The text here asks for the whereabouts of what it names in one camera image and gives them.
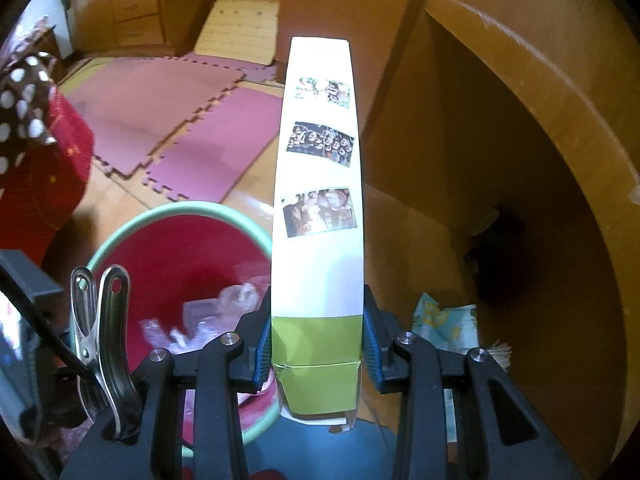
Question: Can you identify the white and green carton box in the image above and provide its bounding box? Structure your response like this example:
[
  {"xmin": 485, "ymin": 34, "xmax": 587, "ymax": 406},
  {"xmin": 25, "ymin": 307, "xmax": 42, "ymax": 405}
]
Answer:
[{"xmin": 270, "ymin": 36, "xmax": 366, "ymax": 433}]

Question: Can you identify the yellow grid board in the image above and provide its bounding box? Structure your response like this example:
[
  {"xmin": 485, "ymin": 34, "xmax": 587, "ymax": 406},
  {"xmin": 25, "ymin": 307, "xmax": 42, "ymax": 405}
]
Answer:
[{"xmin": 194, "ymin": 0, "xmax": 282, "ymax": 66}]

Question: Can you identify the black cable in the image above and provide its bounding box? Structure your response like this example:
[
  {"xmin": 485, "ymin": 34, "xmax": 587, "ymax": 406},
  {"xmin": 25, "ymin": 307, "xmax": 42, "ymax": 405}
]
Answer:
[{"xmin": 0, "ymin": 262, "xmax": 96, "ymax": 386}]

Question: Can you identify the wooden wardrobe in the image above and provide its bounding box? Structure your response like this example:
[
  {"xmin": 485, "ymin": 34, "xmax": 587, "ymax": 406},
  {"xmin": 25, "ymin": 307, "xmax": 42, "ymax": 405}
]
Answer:
[{"xmin": 277, "ymin": 0, "xmax": 441, "ymax": 196}]

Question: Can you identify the mauve foam mat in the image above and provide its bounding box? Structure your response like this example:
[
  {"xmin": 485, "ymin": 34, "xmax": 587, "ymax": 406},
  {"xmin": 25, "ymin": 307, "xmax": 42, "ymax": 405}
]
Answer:
[{"xmin": 142, "ymin": 87, "xmax": 286, "ymax": 206}]

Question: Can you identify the blue foam mat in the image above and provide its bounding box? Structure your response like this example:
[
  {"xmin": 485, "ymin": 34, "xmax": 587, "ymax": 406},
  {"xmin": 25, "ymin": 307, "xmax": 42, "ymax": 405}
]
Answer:
[{"xmin": 240, "ymin": 410, "xmax": 401, "ymax": 480}]

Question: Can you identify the brown polka dot cloth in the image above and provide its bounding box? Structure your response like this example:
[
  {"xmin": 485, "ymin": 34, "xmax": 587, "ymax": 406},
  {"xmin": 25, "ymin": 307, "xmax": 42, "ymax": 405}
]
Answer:
[{"xmin": 0, "ymin": 52, "xmax": 60, "ymax": 196}]

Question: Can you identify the metal spring clip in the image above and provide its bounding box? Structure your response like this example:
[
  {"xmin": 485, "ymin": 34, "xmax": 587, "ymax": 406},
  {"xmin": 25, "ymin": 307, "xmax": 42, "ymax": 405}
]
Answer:
[{"xmin": 70, "ymin": 266, "xmax": 143, "ymax": 443}]

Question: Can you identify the wooden desk with drawers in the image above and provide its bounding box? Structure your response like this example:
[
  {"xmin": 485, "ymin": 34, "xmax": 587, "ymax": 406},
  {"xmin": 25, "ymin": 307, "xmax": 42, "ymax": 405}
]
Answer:
[{"xmin": 72, "ymin": 0, "xmax": 176, "ymax": 56}]

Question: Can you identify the dusty pink foam mat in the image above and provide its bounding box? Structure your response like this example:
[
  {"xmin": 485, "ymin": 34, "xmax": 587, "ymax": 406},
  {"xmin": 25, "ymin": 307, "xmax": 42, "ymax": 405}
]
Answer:
[{"xmin": 62, "ymin": 55, "xmax": 248, "ymax": 178}]

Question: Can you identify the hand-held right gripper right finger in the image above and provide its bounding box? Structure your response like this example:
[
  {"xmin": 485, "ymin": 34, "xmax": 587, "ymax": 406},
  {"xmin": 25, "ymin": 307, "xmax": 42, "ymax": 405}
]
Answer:
[{"xmin": 362, "ymin": 284, "xmax": 581, "ymax": 480}]

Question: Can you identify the red bin with green rim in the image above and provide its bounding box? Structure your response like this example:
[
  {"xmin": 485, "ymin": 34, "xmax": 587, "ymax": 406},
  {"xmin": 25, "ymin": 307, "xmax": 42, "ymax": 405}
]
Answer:
[{"xmin": 86, "ymin": 201, "xmax": 281, "ymax": 458}]

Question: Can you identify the light blue patterned wrapper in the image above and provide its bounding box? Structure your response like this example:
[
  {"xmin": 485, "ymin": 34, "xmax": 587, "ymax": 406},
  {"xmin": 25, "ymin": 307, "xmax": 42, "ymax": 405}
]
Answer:
[{"xmin": 411, "ymin": 292, "xmax": 478, "ymax": 353}]

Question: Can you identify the red patterned cushion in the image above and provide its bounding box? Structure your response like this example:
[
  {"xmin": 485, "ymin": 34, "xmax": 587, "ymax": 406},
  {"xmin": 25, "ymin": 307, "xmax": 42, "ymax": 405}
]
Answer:
[{"xmin": 0, "ymin": 94, "xmax": 96, "ymax": 251}]

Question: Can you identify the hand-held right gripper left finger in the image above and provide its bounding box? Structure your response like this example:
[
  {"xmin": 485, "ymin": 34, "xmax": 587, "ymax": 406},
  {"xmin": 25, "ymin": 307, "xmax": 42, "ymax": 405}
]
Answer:
[{"xmin": 142, "ymin": 285, "xmax": 275, "ymax": 480}]

